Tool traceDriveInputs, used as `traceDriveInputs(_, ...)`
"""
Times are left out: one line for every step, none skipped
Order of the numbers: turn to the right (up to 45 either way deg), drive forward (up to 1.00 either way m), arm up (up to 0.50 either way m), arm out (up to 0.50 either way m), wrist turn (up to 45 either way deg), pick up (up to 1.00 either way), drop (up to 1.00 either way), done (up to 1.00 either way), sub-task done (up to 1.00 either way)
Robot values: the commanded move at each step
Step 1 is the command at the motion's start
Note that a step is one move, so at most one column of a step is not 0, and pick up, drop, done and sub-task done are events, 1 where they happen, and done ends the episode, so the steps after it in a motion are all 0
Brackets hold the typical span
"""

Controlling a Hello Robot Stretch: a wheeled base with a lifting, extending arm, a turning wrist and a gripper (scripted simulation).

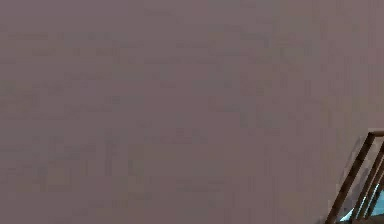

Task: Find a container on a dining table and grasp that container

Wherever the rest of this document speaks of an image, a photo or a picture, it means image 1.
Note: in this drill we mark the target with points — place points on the brown wooden framed window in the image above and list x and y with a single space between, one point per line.
352 179

